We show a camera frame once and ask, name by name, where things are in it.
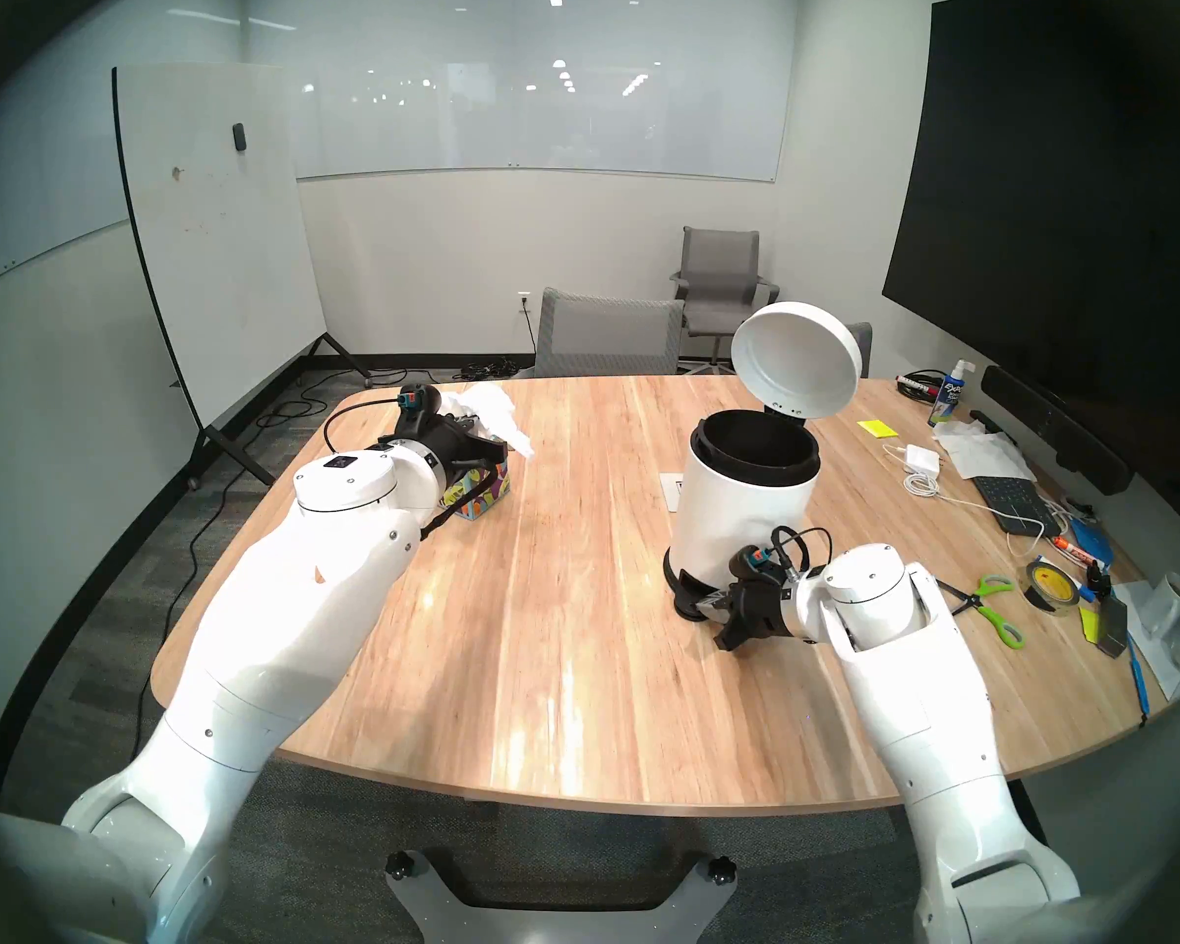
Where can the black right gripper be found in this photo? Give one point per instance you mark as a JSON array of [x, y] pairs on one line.
[[767, 608]]

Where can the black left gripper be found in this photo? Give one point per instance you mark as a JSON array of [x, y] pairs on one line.
[[447, 441]]

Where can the colourful patterned tissue box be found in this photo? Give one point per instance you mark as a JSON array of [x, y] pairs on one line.
[[477, 495]]

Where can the white pulled-out tissue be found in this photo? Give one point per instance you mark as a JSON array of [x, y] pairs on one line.
[[492, 411]]

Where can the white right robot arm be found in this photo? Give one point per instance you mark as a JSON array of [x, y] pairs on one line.
[[924, 706]]

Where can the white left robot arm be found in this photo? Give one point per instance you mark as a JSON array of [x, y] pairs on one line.
[[285, 598]]

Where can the white table outlet plate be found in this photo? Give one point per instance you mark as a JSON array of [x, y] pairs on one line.
[[671, 495]]

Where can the wide grey mesh chair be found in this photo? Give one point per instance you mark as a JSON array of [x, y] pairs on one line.
[[600, 332]]

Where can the yellow sticky note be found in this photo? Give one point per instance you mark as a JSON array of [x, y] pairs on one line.
[[878, 428]]

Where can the white power adapter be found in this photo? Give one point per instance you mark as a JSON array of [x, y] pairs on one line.
[[922, 458]]

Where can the white cloth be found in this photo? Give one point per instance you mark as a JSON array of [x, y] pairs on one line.
[[983, 455]]

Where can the black keyboard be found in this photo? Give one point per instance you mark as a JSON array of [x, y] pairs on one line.
[[1015, 504]]

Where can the whiteboard cleaner spray bottle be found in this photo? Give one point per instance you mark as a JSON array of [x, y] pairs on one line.
[[952, 396]]

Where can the grey swivel office chair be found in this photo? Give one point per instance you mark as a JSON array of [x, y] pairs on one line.
[[723, 264]]

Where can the yellow black tape roll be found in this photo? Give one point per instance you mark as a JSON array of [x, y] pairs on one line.
[[1054, 583]]

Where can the rolling whiteboard on stand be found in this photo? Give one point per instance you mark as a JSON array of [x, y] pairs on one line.
[[216, 244]]

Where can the black table leg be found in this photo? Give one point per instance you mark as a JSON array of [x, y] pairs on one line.
[[1032, 814]]

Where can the blue pouch with marker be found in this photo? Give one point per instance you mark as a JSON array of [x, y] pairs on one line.
[[1091, 544]]

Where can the black video bar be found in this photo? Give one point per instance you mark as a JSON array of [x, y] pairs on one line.
[[1052, 426]]

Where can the black block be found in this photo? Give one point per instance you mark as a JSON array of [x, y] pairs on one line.
[[1113, 625]]

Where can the blue pen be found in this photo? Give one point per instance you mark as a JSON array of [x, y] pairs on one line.
[[1139, 681]]

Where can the white rolled paper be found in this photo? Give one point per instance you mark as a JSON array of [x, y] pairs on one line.
[[1165, 603]]

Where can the white paper sheet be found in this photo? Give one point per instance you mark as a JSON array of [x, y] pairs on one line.
[[1165, 662]]

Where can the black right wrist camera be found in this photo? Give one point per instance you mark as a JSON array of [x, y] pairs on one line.
[[759, 561]]

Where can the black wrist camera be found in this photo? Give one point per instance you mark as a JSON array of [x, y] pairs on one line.
[[759, 561], [418, 401]]

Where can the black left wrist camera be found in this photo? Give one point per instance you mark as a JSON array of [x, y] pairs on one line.
[[418, 401]]

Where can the long glass wall board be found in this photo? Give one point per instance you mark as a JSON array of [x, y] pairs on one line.
[[551, 126]]

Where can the wall whiteboard with writing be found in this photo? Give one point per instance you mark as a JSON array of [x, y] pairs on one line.
[[29, 205]]

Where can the black wall screen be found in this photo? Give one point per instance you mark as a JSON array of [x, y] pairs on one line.
[[1062, 214]]

